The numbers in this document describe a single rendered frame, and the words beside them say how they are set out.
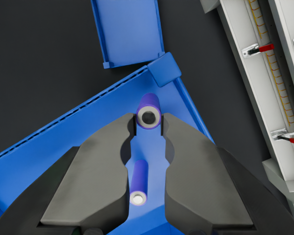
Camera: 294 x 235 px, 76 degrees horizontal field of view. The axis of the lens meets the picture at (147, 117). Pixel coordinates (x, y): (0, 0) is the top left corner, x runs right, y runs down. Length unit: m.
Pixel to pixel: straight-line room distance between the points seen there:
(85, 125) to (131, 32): 0.52
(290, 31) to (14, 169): 0.49
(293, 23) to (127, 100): 0.33
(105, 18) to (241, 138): 0.67
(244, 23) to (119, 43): 0.39
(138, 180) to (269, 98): 0.52
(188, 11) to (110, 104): 0.56
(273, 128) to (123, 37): 0.57
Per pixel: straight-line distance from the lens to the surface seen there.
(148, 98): 0.15
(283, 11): 0.44
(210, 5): 0.69
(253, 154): 0.88
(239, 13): 0.61
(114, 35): 0.72
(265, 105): 0.66
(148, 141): 0.24
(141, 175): 0.21
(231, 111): 0.78
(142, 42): 0.70
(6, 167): 0.32
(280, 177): 0.82
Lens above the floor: 0.70
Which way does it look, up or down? 75 degrees down
